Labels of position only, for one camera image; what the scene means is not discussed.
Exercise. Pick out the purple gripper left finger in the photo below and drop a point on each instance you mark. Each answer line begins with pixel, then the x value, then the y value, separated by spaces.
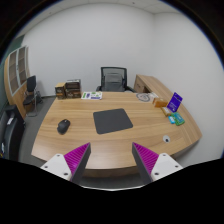
pixel 70 166

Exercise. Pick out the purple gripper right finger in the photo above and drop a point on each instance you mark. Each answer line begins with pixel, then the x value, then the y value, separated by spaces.
pixel 153 166

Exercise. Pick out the black computer mouse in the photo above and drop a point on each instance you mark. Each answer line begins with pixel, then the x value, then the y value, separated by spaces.
pixel 63 126

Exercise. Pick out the dark grey mouse pad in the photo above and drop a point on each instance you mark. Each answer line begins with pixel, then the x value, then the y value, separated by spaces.
pixel 111 121

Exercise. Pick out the blue small pack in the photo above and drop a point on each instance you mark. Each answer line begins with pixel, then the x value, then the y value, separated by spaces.
pixel 171 119

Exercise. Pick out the green tissue pack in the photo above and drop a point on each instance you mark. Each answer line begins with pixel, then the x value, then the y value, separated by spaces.
pixel 178 119

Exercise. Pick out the orange small box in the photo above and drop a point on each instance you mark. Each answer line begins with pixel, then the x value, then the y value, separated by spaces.
pixel 159 102

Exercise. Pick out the round white plate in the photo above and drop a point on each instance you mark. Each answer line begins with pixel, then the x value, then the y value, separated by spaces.
pixel 145 97

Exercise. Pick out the purple standing card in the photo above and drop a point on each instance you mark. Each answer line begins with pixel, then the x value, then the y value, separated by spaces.
pixel 175 102

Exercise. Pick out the white green paper booklet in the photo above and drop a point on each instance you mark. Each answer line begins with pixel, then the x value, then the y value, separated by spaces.
pixel 97 95

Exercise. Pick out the black leather chair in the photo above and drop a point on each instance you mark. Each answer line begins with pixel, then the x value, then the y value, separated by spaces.
pixel 12 127

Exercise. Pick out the black visitor chair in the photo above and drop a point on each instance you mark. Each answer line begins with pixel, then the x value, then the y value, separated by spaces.
pixel 32 95

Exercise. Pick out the brown cardboard box right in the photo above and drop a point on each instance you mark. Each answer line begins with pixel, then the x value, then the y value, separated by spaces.
pixel 73 88

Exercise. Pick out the brown cardboard box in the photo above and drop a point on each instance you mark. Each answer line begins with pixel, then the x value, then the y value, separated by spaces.
pixel 73 88
pixel 60 91

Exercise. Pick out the brown cardboard box left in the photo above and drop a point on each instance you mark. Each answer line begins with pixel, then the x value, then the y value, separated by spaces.
pixel 60 91

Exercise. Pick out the wooden side desk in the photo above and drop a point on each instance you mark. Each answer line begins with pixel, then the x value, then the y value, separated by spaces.
pixel 146 84

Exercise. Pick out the black mesh office chair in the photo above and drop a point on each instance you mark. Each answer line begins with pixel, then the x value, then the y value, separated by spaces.
pixel 114 79

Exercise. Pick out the wooden glass-door cabinet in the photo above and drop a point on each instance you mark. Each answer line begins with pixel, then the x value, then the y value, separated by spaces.
pixel 16 72

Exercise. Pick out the desk cable grommet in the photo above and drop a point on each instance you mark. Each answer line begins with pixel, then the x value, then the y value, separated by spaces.
pixel 166 139

